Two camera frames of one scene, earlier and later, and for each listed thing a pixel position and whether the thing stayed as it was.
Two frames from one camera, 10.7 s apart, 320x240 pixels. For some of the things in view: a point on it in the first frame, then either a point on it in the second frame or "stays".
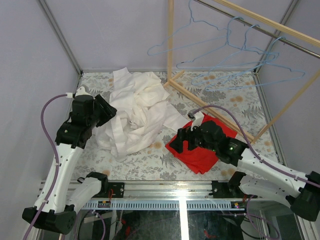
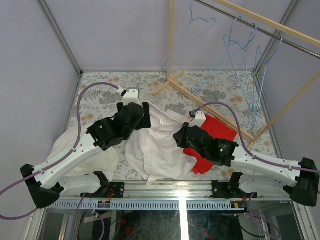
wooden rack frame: x=171 y=84 stays
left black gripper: x=100 y=110 to x=146 y=115
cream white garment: x=133 y=93 to x=106 y=163
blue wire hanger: x=208 y=89 to x=260 y=76
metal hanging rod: x=260 y=29 stays
